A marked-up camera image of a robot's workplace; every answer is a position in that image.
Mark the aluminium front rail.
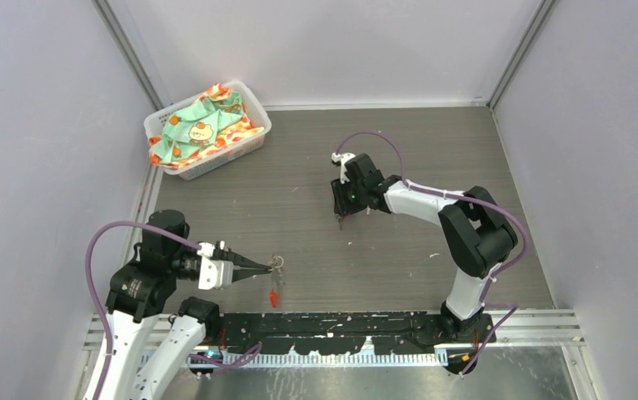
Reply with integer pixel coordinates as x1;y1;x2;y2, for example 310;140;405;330
82;314;586;370

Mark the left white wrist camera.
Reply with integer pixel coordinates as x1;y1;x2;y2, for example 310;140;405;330
197;240;226;260

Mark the red keyring with metal chain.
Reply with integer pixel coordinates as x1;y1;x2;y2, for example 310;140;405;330
269;255;285;309

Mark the colourful patterned cloth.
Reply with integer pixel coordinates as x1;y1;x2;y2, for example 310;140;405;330
148;82;266;168

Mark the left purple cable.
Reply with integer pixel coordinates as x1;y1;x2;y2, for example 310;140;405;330
85;221;263;400

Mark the white plastic basket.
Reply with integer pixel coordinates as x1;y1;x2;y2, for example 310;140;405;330
143;80;272;182

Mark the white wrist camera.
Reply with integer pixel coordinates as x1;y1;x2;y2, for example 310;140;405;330
197;240;226;260
331;152;356;184

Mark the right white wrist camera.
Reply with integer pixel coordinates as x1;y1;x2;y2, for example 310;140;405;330
331;152;356;184

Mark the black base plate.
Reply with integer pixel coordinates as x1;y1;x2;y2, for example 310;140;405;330
201;311;494;356

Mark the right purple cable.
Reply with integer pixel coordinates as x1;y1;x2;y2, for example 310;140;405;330
335;131;529;377

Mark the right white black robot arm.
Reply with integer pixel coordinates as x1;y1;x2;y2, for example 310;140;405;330
331;152;518;343

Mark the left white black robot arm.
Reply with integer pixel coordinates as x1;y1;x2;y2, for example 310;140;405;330
84;209;284;399

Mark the purple cable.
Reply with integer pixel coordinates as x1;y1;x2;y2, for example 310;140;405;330
85;221;263;400
335;131;529;377

